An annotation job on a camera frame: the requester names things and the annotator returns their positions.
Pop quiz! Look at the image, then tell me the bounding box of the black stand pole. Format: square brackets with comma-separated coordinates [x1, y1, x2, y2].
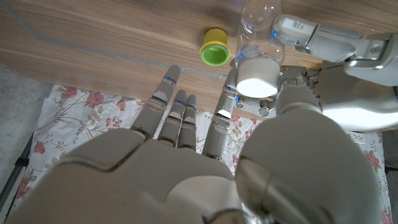
[0, 133, 34, 212]

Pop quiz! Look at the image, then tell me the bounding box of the white power strip box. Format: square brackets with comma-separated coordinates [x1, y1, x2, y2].
[347, 131, 368, 145]

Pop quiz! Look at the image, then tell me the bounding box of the floral print backdrop cloth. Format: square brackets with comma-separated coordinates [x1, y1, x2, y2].
[6, 84, 393, 224]

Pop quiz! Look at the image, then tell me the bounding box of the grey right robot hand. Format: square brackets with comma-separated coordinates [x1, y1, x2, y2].
[6, 64, 386, 224]

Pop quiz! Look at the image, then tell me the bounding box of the small green yellow cup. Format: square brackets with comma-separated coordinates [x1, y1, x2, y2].
[199, 27, 231, 67]

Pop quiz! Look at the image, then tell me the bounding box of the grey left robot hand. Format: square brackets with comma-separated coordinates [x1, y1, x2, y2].
[229, 14, 398, 132]

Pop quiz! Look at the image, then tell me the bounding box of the clear medicine bottle white cap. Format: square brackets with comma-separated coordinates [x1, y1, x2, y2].
[235, 0, 285, 99]

